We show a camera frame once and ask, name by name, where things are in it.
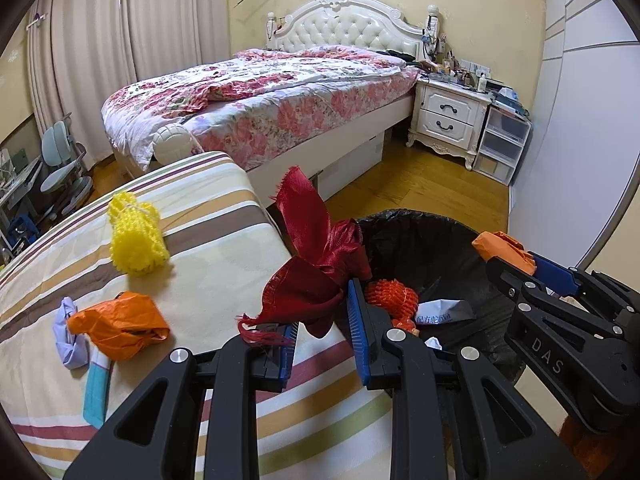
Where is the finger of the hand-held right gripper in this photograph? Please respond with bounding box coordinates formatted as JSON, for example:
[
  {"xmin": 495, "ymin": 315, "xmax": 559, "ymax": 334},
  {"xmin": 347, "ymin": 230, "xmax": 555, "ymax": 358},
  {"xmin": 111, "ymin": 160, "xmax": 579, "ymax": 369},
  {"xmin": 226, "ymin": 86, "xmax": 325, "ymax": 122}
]
[
  {"xmin": 487, "ymin": 256, "xmax": 628, "ymax": 435},
  {"xmin": 532, "ymin": 256, "xmax": 640, "ymax": 321}
]

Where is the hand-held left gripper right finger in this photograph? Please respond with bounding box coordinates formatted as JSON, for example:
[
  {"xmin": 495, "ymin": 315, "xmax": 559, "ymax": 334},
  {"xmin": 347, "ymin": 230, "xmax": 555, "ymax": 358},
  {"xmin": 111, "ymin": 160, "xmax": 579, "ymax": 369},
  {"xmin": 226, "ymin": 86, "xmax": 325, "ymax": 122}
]
[{"xmin": 347, "ymin": 278, "xmax": 591, "ymax": 480}]

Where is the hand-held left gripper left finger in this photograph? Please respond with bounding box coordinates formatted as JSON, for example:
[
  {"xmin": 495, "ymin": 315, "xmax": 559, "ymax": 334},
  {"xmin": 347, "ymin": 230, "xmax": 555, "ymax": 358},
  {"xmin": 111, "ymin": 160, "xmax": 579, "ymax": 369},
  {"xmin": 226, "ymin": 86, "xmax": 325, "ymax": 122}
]
[{"xmin": 62, "ymin": 322, "xmax": 301, "ymax": 480}]

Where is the orange mesh net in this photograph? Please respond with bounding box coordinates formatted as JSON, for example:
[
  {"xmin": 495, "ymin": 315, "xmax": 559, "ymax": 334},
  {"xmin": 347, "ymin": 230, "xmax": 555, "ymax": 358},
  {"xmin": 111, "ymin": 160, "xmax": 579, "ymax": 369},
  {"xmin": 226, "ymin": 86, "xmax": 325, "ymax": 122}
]
[{"xmin": 362, "ymin": 280, "xmax": 418, "ymax": 321}]

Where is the white squeeze tube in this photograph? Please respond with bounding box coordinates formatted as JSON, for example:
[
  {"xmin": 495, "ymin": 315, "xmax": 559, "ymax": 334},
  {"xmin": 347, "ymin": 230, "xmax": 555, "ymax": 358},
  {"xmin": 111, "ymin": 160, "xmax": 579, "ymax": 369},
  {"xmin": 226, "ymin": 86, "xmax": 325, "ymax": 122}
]
[{"xmin": 415, "ymin": 297, "xmax": 476, "ymax": 326}]

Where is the trash bin with black bag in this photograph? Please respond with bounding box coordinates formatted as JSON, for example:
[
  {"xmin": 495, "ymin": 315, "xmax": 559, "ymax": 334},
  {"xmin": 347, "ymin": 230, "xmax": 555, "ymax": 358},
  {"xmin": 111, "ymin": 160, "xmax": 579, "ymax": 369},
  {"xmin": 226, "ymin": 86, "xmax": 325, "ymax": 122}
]
[{"xmin": 345, "ymin": 208, "xmax": 531, "ymax": 386}]

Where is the orange clothing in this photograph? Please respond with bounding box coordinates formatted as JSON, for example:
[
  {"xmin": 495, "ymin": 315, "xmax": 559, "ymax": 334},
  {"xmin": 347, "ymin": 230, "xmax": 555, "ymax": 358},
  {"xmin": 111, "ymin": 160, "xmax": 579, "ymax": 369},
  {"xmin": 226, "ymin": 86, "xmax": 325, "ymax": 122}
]
[{"xmin": 559, "ymin": 412, "xmax": 623, "ymax": 480}]

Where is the clear plastic drawer unit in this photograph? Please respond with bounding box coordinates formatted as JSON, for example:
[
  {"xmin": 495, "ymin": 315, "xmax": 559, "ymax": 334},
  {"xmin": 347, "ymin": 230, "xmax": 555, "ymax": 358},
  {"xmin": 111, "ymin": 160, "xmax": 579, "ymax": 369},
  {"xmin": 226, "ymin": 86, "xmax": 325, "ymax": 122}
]
[{"xmin": 472, "ymin": 107, "xmax": 531, "ymax": 187}]

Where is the white cardboard box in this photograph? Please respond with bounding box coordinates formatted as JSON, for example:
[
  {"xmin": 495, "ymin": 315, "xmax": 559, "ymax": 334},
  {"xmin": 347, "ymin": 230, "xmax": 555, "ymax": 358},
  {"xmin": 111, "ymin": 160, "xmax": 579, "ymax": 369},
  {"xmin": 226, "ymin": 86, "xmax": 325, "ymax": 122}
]
[{"xmin": 310, "ymin": 132, "xmax": 386, "ymax": 201}]

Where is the white wardrobe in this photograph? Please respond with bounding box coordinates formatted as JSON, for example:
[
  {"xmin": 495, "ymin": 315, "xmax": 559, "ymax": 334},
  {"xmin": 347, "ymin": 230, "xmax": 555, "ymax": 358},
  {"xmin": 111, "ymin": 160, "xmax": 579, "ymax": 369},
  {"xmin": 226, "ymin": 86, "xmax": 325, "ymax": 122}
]
[{"xmin": 507, "ymin": 0, "xmax": 640, "ymax": 271}]

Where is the white nightstand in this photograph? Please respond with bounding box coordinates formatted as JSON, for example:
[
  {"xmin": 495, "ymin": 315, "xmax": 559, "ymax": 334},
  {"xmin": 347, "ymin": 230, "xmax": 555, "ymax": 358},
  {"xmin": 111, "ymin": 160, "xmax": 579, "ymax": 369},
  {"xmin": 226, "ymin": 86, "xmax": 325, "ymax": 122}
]
[{"xmin": 407, "ymin": 80, "xmax": 493, "ymax": 171}]

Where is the yellow foam net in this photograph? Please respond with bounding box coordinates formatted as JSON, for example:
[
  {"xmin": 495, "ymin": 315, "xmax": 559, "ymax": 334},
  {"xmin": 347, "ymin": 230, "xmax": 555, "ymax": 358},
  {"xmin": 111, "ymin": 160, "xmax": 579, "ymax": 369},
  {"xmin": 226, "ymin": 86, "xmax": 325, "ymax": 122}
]
[{"xmin": 109, "ymin": 192, "xmax": 170, "ymax": 277}]

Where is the teal packet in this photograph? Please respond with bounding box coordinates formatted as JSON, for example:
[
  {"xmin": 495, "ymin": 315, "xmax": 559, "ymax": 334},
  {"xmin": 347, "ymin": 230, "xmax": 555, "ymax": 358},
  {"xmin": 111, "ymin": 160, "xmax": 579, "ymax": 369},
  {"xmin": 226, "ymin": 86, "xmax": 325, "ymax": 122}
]
[{"xmin": 82, "ymin": 349, "xmax": 115, "ymax": 429}]

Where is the lavender crumpled paper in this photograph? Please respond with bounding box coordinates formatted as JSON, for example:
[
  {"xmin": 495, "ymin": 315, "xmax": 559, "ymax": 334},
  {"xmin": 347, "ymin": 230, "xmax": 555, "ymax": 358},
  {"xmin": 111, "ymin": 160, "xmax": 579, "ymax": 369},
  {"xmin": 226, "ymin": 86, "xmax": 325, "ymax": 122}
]
[{"xmin": 52, "ymin": 297, "xmax": 91, "ymax": 371}]

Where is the white volleyball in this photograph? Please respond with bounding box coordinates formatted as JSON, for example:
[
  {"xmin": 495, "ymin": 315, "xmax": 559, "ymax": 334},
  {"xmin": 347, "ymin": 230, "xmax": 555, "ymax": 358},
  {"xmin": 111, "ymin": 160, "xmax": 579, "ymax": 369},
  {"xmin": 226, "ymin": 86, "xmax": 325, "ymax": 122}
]
[{"xmin": 152, "ymin": 124, "xmax": 193, "ymax": 166}]

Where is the floral quilt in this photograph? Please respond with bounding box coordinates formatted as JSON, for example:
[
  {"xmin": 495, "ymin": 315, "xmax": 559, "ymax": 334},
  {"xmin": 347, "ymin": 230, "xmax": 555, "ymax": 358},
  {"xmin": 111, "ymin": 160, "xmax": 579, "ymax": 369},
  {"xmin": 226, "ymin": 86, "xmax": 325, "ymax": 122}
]
[{"xmin": 101, "ymin": 45, "xmax": 421, "ymax": 171}]

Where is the light blue desk chair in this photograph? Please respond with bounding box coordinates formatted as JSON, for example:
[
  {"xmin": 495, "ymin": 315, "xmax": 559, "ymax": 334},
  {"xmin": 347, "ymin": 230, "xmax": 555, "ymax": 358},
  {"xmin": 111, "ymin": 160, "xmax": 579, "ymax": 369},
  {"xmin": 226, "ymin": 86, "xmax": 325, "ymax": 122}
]
[{"xmin": 40, "ymin": 120, "xmax": 96, "ymax": 221}]

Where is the blue plastic crate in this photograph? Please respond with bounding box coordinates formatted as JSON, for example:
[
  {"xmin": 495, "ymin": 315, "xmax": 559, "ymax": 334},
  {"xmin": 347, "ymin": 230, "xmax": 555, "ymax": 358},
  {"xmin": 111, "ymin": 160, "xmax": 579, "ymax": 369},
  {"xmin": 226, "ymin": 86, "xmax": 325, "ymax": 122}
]
[{"xmin": 7, "ymin": 215, "xmax": 38, "ymax": 248}]

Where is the white tufted bed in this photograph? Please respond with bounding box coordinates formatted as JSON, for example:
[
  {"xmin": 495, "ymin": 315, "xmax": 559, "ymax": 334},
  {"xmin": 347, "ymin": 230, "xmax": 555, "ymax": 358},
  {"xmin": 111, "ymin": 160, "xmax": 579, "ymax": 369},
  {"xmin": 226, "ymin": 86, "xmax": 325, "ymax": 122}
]
[{"xmin": 101, "ymin": 0, "xmax": 426, "ymax": 206}]

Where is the grey study desk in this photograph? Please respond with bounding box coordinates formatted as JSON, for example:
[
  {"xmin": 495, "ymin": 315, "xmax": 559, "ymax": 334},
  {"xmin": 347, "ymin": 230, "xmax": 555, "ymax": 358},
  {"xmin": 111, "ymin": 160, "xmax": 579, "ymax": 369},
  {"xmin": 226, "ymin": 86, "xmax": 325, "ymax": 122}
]
[{"xmin": 0, "ymin": 150, "xmax": 43, "ymax": 221}]

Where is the beige curtain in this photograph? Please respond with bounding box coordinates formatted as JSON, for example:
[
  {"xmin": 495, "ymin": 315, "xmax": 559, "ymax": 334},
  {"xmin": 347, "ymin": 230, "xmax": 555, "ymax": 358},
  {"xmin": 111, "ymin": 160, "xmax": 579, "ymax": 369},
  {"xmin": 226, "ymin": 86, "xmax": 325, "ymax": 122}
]
[{"xmin": 25, "ymin": 0, "xmax": 233, "ymax": 131}]

